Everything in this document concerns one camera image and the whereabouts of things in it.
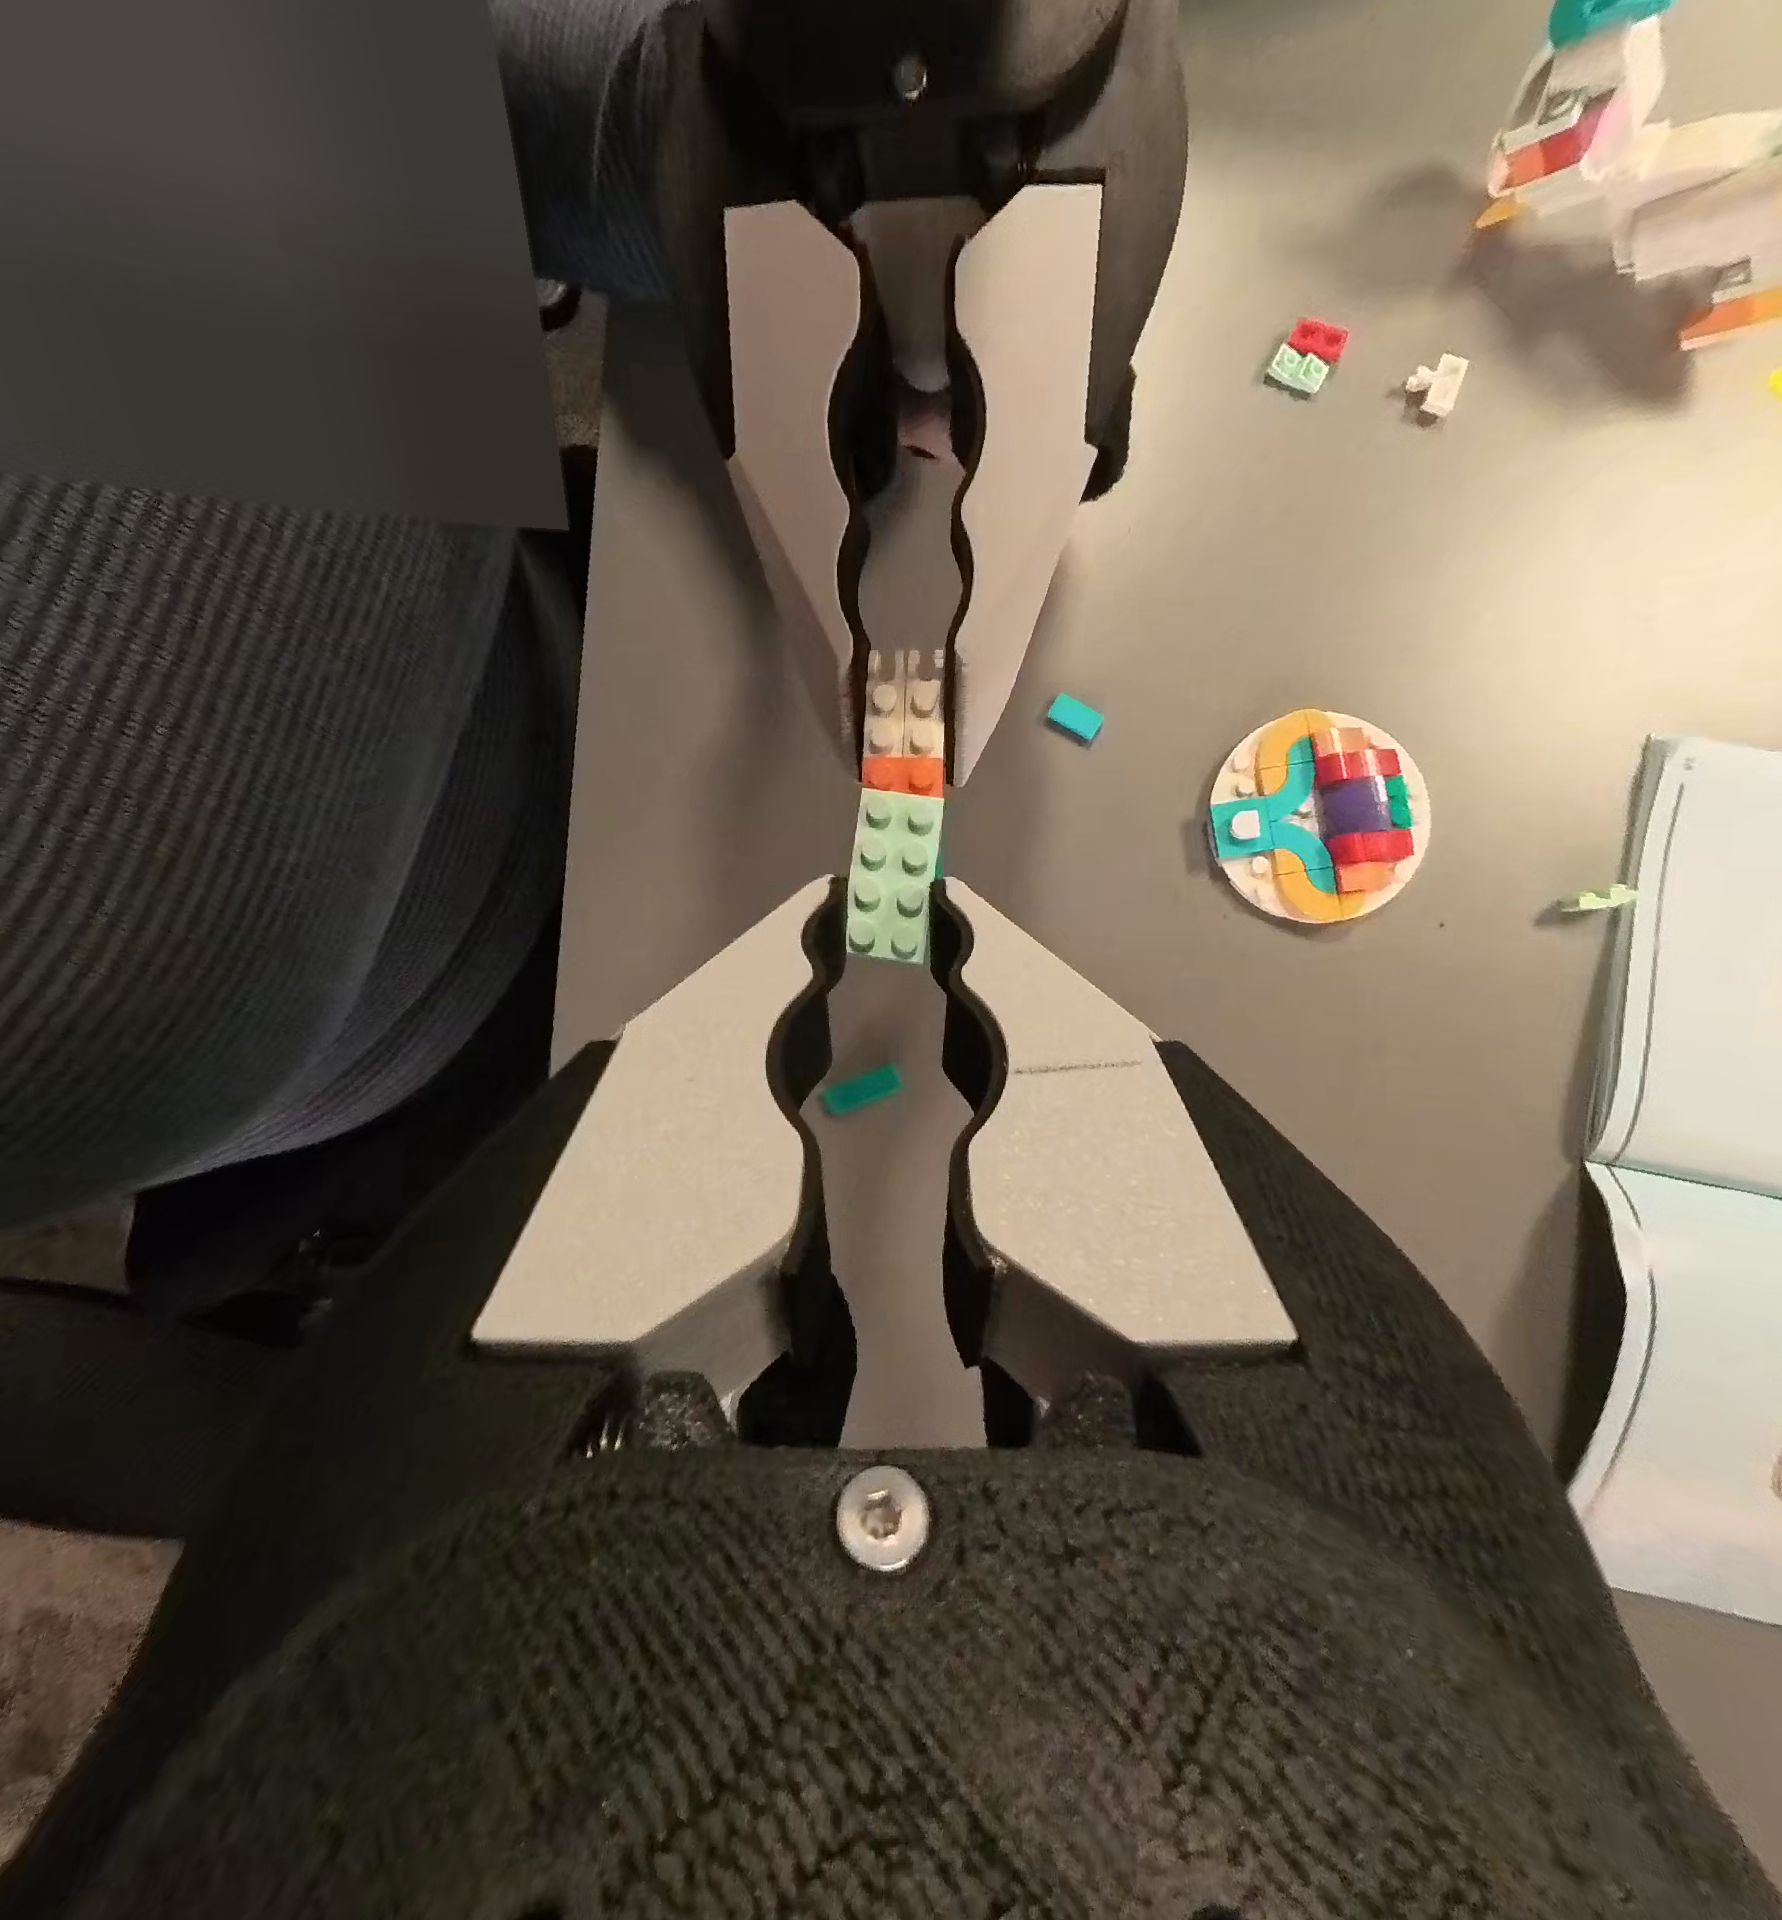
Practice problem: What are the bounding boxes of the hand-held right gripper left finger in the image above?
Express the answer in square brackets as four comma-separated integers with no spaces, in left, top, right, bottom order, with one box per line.
[470,876,835,1362]

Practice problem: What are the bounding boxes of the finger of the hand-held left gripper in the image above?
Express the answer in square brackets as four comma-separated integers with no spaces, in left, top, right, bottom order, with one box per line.
[950,180,1112,791]
[721,202,872,755]

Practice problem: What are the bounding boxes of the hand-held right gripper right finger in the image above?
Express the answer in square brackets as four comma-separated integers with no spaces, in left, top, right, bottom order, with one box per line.
[938,876,1302,1356]

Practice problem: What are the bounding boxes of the mint green lego plate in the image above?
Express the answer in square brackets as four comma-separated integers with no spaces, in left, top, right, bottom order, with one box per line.
[844,791,950,973]

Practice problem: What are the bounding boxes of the red and mint lego piece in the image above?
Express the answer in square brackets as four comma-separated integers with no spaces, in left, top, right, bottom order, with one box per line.
[1263,317,1354,401]

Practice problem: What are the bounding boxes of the round rainbow lego plate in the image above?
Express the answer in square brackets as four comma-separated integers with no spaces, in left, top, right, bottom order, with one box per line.
[1209,709,1432,930]

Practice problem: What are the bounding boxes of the open lego instruction booklet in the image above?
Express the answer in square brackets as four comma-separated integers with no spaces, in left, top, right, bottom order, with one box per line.
[1566,731,1782,1637]

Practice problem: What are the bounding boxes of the white lego unicorn model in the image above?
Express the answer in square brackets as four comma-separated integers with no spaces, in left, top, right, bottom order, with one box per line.
[1477,0,1782,355]

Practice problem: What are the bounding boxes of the person's grey knit sweater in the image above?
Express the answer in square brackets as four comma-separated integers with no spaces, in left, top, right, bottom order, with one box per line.
[0,464,580,1251]

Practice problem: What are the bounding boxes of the person's dark trousers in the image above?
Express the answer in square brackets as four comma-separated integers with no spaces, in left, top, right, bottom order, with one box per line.
[0,1170,385,1537]

